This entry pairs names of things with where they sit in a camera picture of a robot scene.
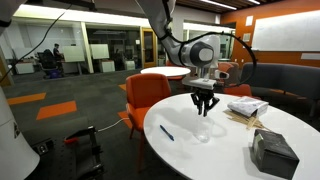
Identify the white wall paper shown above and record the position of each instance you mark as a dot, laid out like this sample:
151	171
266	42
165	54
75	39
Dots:
246	37
249	20

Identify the wooden framed door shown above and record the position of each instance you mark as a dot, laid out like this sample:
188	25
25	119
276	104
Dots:
149	46

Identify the clear plastic cup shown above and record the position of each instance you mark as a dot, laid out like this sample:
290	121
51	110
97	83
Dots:
203	133

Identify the blue pen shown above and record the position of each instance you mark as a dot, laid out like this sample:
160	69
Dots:
166	133

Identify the black cardboard box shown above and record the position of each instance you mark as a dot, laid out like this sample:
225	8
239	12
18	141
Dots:
273	155

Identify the long ceiling light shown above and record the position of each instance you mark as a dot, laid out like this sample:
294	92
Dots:
218	4

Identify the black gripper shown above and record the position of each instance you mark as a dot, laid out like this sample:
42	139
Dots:
204	95

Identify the white low cabinet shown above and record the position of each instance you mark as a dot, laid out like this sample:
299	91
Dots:
129	65
25	68
107	66

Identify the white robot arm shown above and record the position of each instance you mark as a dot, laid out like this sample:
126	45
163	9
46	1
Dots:
196	53

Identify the white plastic bag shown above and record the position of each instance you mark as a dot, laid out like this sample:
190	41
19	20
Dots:
248	106

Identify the white wall strip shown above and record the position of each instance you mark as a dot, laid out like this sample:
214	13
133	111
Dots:
310	56

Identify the white standing board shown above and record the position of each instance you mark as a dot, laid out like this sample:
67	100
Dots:
99	51
73	53

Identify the grey sofa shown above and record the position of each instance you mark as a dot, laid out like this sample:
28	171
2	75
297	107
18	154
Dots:
283	80

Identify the wooden stick bundle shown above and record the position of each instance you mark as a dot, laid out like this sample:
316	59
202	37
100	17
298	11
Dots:
245	120

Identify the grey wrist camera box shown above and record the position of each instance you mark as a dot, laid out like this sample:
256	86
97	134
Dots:
200	83

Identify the person in dark clothes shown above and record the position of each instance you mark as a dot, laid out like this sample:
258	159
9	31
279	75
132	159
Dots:
57	51

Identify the black power strip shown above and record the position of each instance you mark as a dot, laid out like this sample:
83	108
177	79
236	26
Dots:
43	146

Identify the black office chair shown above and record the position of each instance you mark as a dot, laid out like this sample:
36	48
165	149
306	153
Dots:
47	60

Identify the small round white table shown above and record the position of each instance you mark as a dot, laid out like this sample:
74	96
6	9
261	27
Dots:
165	71

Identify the large wall whiteboard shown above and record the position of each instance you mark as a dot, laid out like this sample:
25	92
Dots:
286	30

